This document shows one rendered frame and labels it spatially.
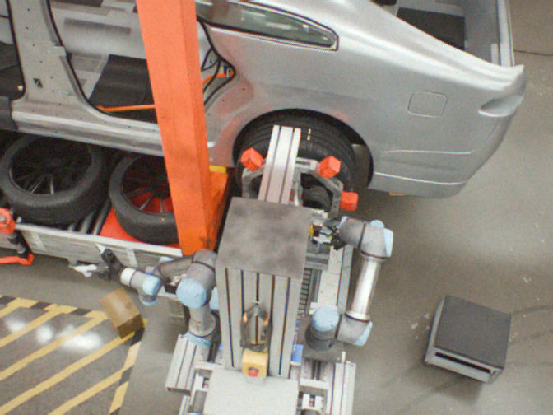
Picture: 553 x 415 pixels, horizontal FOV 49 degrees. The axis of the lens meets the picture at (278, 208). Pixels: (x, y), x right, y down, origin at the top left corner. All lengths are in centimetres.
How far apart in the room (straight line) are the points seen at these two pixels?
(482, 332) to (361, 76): 165
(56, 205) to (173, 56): 181
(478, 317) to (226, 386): 180
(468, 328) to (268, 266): 214
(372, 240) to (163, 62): 115
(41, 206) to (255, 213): 229
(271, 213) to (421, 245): 258
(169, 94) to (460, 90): 134
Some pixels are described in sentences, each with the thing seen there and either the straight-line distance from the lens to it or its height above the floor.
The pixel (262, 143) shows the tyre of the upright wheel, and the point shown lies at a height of 112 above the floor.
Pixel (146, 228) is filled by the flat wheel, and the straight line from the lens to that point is 371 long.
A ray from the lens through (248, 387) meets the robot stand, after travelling 241.
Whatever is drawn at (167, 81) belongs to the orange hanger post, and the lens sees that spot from 242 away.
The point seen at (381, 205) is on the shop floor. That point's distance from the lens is 442.
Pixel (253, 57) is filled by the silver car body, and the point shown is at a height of 160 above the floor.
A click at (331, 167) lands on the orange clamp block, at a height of 115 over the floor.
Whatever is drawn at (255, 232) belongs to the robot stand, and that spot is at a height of 203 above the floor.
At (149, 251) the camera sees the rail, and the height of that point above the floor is 38.
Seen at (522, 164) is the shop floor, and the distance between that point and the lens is 501.
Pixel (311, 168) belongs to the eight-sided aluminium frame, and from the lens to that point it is 310.
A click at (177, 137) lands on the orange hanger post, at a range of 265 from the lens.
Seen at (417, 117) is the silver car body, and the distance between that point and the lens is 308.
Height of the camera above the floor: 351
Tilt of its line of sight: 55 degrees down
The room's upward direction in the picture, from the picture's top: 4 degrees clockwise
